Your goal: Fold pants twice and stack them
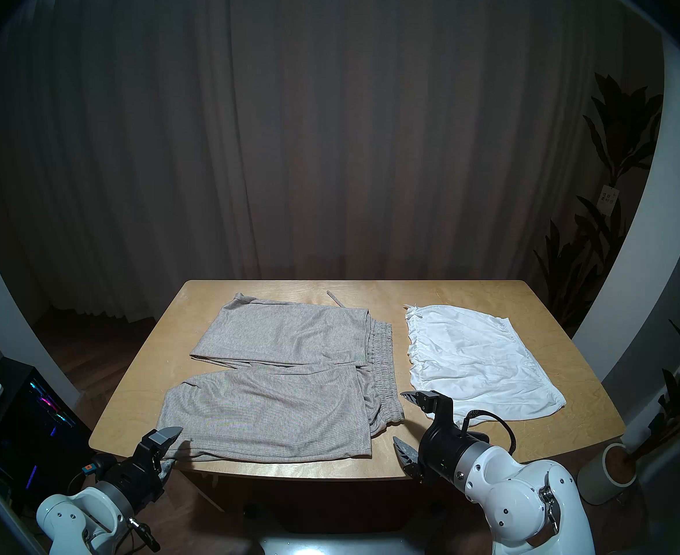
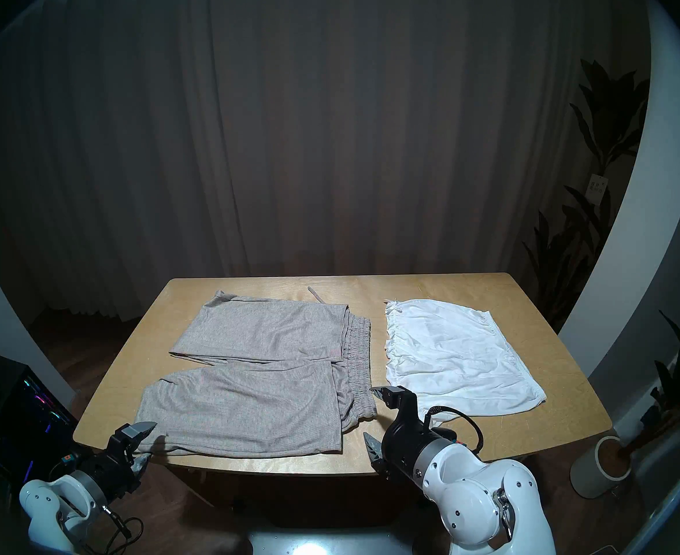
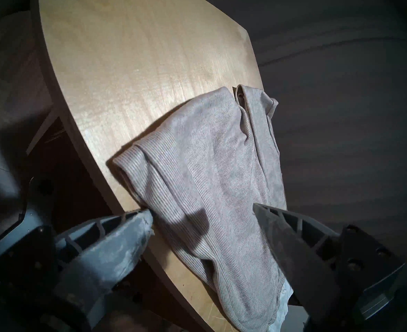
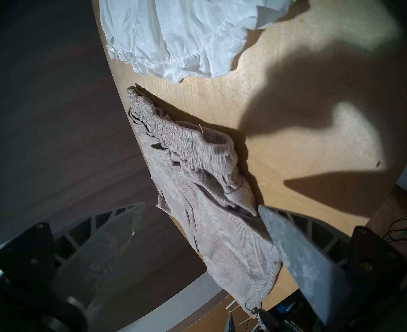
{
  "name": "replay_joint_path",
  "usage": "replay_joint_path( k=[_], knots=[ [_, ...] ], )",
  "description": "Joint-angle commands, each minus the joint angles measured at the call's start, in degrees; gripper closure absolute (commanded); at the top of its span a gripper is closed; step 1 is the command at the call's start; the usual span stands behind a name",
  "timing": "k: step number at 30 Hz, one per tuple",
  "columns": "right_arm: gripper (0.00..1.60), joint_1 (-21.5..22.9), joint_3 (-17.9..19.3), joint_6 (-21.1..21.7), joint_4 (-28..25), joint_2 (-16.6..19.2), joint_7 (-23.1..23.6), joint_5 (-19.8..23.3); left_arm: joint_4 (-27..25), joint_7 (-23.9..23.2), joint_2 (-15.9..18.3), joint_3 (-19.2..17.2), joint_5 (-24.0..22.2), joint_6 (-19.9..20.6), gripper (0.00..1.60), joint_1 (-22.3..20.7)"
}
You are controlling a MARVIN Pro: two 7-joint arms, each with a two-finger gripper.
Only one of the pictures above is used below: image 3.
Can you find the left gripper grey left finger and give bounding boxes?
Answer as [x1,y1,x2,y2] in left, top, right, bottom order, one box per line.
[0,210,154,321]

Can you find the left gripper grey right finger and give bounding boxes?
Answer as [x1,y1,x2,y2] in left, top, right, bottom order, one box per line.
[253,203,405,326]

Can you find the grey drawstring pants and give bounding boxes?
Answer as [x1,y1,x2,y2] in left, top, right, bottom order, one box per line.
[112,85,294,332]

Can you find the beige pleated curtain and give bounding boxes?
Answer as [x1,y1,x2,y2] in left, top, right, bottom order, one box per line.
[190,0,407,332]

